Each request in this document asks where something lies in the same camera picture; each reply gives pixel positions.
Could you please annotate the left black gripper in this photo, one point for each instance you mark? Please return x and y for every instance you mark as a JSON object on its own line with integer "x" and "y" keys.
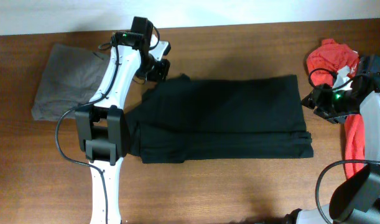
{"x": 161, "y": 71}

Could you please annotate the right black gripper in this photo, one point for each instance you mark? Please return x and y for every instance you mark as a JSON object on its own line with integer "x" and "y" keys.
{"x": 319, "y": 97}

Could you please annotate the black t-shirt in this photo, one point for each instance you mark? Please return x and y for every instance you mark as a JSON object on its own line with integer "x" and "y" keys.
{"x": 183, "y": 119}

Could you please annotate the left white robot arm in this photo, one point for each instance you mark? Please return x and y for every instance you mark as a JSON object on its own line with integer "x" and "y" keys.
{"x": 101, "y": 126}

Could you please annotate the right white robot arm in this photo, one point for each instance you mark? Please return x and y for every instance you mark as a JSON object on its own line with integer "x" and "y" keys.
{"x": 357, "y": 200}

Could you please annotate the red garment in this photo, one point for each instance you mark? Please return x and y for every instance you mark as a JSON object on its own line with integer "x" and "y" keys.
{"x": 332, "y": 57}

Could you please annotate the grey folded garment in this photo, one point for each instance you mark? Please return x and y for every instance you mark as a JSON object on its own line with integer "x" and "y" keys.
{"x": 71, "y": 77}

